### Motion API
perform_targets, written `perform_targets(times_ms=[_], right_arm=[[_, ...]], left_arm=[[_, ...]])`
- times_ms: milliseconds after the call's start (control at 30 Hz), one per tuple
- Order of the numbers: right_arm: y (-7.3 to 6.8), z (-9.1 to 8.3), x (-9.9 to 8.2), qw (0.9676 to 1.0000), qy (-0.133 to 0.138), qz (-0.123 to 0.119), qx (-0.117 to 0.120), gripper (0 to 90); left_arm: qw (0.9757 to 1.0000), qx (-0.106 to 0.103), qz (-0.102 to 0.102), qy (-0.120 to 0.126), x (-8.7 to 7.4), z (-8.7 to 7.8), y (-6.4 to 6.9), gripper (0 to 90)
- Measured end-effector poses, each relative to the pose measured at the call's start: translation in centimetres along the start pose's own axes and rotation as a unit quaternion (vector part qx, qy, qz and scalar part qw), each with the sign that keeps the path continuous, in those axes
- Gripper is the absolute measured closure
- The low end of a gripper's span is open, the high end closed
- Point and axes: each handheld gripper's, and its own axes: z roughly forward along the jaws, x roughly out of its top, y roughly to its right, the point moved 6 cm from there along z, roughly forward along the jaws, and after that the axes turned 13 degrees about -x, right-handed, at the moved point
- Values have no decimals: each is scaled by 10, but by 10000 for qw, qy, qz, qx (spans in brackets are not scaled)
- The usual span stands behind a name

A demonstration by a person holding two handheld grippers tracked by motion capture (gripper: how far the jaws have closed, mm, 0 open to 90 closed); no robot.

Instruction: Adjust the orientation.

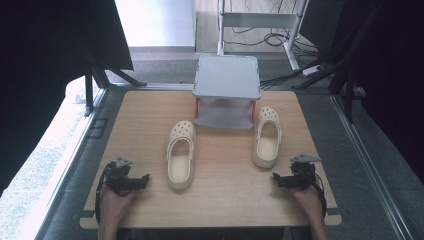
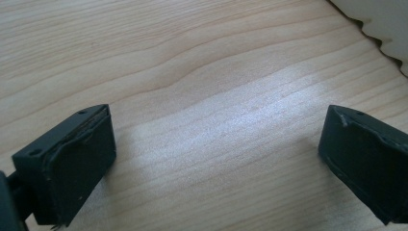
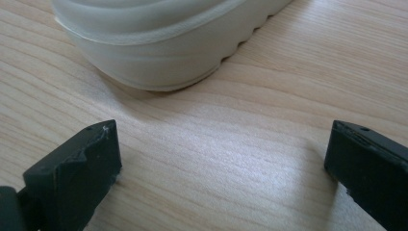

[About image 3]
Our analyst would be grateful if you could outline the white plastic container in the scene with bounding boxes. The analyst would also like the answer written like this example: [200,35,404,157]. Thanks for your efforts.
[51,0,294,92]

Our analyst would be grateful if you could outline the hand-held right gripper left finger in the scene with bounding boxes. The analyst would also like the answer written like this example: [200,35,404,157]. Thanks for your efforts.
[17,119,123,231]

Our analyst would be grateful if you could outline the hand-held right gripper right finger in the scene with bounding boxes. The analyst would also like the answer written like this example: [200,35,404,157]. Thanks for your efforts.
[323,119,408,231]

